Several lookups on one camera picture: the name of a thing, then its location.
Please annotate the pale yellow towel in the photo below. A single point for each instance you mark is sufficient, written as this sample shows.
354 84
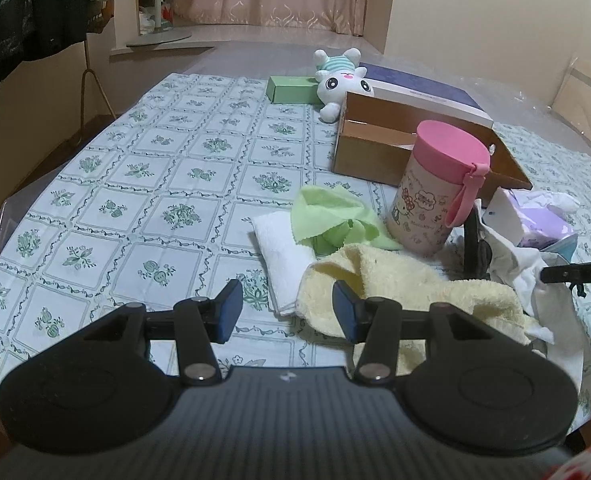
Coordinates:
400 280

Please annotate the white cloth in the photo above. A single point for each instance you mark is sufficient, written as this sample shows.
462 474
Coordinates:
510 255

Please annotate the dark grey cloth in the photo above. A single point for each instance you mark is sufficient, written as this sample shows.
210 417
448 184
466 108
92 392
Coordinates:
484 256

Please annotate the purple patterned cloth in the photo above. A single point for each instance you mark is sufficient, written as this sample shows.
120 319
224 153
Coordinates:
545 220

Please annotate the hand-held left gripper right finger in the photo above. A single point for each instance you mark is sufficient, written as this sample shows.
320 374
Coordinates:
345 312

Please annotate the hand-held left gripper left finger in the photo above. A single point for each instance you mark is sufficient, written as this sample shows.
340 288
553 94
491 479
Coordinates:
228 310

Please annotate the light green cloth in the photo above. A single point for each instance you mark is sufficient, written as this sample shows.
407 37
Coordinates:
325 210

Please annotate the white bunny plush toy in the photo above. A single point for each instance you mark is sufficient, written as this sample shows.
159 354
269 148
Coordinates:
343 82

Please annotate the wooden bed headboard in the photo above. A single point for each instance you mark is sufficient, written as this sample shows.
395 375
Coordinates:
590 95

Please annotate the small green box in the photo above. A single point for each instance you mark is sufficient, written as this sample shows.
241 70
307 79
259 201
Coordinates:
290 90

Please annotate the white folded towel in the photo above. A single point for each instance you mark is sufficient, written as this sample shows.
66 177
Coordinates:
280 250

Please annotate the brown jacket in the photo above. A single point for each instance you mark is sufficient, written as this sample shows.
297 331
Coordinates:
100 15

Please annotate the metal clothes rack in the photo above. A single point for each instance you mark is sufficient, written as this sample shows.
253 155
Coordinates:
86 80

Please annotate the pink lidded cartoon cup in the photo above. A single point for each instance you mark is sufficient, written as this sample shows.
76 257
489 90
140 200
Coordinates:
420 200

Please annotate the green floral bedsheet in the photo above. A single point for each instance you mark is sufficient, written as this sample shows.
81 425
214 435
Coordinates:
150 160

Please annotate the brown cardboard box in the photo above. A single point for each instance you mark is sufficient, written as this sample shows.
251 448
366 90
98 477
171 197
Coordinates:
370 155

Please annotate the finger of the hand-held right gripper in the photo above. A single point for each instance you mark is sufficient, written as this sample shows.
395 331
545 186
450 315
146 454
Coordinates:
558 275

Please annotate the blue and white flat box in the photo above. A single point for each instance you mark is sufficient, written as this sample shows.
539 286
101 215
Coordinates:
415 82

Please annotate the white and red bag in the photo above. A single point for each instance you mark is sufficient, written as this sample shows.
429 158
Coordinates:
164 11

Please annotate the red and white printed object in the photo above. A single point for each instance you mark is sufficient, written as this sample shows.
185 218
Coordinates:
585 462

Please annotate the standing fan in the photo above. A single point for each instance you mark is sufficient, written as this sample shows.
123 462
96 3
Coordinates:
158 37

